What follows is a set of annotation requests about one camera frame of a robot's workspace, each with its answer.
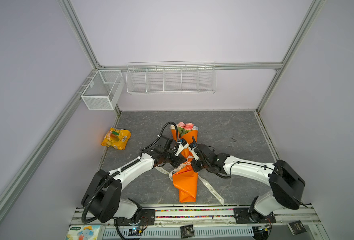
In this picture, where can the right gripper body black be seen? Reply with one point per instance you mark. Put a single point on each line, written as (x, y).
(197, 165)

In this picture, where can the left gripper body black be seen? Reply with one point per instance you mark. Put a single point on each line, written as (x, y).
(170, 157)

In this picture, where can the white ribbon gold lettering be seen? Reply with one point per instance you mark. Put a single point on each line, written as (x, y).
(200, 179)

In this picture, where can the orange wrapping paper sheet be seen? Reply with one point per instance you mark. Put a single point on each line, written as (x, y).
(186, 180)

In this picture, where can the dark pink fake rose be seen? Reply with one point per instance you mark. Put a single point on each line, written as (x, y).
(189, 126)

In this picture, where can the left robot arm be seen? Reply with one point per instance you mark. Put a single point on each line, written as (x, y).
(102, 200)

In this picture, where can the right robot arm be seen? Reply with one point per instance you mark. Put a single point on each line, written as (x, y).
(286, 185)

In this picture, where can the yellow snack bag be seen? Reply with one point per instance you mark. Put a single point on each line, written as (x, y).
(116, 138)

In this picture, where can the black box centre front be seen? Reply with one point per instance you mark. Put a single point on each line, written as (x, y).
(187, 231)

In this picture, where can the black box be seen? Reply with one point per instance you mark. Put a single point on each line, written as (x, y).
(296, 227)
(187, 231)

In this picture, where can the white mesh box basket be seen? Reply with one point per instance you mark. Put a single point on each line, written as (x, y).
(103, 90)

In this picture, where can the black box right front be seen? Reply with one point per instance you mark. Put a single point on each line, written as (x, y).
(296, 227)

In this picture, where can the tissue pack with elephant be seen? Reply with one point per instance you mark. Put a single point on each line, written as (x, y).
(85, 232)

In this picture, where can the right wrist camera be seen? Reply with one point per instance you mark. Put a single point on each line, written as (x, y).
(193, 153)

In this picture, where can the aluminium front rail frame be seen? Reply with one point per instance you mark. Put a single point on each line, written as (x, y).
(168, 216)

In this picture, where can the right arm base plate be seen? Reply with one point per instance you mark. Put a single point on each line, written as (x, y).
(243, 216)

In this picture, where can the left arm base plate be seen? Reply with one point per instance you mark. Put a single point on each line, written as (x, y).
(146, 217)

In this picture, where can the white wire wall shelf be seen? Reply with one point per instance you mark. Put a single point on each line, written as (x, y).
(171, 77)

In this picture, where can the white slotted cable duct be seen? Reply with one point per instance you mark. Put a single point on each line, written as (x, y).
(179, 233)

